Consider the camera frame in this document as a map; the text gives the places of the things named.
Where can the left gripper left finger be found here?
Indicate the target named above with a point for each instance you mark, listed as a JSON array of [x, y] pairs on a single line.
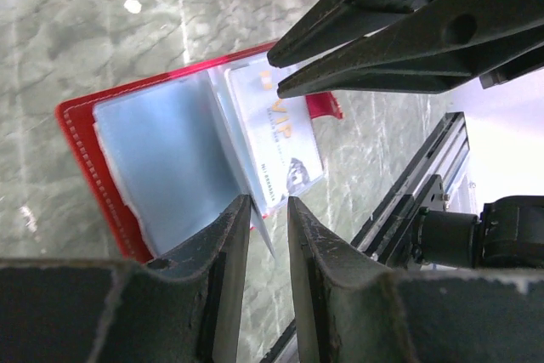
[[184, 306]]

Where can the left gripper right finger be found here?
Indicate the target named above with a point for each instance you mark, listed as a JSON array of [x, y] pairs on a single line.
[[478, 315]]

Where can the red leather card holder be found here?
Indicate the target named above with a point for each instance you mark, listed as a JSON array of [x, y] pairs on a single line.
[[165, 155]]

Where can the white magnetic stripe card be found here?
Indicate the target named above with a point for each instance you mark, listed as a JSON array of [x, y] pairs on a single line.
[[278, 133]]

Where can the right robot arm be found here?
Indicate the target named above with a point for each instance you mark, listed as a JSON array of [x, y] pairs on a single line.
[[509, 233]]

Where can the aluminium mounting rail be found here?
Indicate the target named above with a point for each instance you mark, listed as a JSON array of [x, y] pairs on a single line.
[[416, 193]]

